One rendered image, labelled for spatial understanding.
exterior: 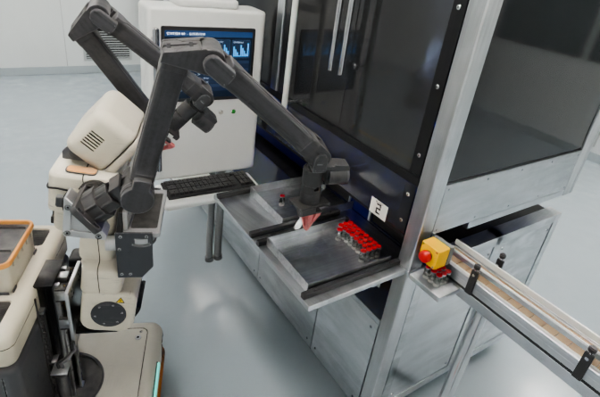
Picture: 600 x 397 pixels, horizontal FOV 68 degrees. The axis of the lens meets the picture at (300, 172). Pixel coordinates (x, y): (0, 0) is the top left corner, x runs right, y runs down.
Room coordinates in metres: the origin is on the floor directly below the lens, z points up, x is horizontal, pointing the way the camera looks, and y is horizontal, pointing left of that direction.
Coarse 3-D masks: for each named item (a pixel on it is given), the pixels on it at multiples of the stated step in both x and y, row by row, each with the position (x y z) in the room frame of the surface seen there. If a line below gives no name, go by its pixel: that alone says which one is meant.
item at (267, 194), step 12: (288, 180) 1.70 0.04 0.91; (300, 180) 1.74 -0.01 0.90; (252, 192) 1.58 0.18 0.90; (264, 192) 1.62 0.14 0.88; (276, 192) 1.63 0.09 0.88; (288, 192) 1.65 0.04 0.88; (324, 192) 1.69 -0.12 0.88; (264, 204) 1.49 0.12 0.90; (276, 204) 1.53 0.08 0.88; (288, 204) 1.54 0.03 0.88; (336, 204) 1.59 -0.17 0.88; (348, 204) 1.57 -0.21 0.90; (276, 216) 1.42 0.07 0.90; (288, 216) 1.46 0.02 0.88
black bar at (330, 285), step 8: (384, 264) 1.21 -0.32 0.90; (392, 264) 1.23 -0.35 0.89; (360, 272) 1.15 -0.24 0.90; (368, 272) 1.16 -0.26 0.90; (376, 272) 1.18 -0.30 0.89; (336, 280) 1.10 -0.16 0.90; (344, 280) 1.10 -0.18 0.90; (352, 280) 1.12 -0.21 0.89; (312, 288) 1.05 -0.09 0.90; (320, 288) 1.05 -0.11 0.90; (328, 288) 1.06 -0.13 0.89; (304, 296) 1.01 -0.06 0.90; (312, 296) 1.03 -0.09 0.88
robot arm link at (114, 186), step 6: (120, 174) 0.94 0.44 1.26; (126, 174) 0.94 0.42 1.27; (114, 180) 0.92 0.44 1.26; (120, 180) 0.92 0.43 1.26; (126, 180) 0.92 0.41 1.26; (132, 180) 0.91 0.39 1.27; (108, 186) 0.91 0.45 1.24; (114, 186) 0.90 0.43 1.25; (120, 186) 0.90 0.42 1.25; (108, 192) 0.89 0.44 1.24; (114, 192) 0.90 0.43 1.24; (120, 192) 0.90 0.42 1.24; (114, 198) 0.90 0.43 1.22
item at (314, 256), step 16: (320, 224) 1.38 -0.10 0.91; (336, 224) 1.43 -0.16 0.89; (272, 240) 1.27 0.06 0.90; (288, 240) 1.30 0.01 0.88; (304, 240) 1.31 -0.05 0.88; (320, 240) 1.33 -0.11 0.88; (336, 240) 1.34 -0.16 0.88; (288, 256) 1.21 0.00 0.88; (304, 256) 1.22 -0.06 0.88; (320, 256) 1.23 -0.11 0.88; (336, 256) 1.24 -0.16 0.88; (352, 256) 1.26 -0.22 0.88; (304, 272) 1.14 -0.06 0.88; (320, 272) 1.15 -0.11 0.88; (336, 272) 1.16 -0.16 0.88; (352, 272) 1.15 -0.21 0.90; (304, 288) 1.06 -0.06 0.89
